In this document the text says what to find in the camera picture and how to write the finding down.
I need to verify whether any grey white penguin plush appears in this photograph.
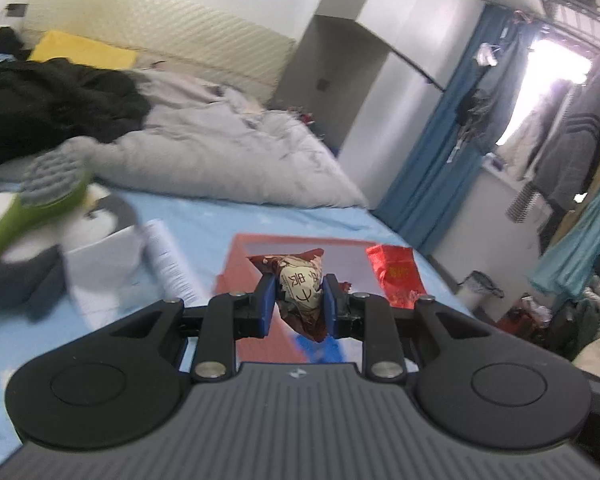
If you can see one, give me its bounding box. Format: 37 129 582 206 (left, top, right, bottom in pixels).
0 184 140 322

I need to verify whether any brown printed snack packet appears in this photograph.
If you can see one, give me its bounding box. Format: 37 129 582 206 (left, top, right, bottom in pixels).
249 248 327 342

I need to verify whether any white trash bin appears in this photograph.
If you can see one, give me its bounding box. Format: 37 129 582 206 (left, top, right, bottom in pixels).
455 271 504 312

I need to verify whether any red envelope packet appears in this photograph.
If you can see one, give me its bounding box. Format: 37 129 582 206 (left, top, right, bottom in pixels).
366 245 427 310

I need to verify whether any pink cardboard shoe box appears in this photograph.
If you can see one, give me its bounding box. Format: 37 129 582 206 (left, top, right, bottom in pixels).
215 233 381 364

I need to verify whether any green massage brush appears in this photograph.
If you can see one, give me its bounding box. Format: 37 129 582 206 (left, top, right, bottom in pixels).
0 150 91 257

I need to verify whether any blue curtain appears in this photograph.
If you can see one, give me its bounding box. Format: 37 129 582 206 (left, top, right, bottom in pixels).
374 4 540 256

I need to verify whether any grey duvet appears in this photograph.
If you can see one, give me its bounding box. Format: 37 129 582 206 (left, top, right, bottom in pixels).
63 70 367 208

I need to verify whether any black clothing pile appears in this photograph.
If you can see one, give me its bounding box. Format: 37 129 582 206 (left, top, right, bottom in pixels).
0 27 150 166

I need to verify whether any yellow pillow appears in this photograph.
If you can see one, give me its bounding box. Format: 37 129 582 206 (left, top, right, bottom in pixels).
29 30 137 70

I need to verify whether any white wardrobe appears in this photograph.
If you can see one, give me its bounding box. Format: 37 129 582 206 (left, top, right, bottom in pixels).
273 0 483 207

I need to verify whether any cream quilted headboard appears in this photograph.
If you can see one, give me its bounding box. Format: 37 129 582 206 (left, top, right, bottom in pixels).
21 0 296 102

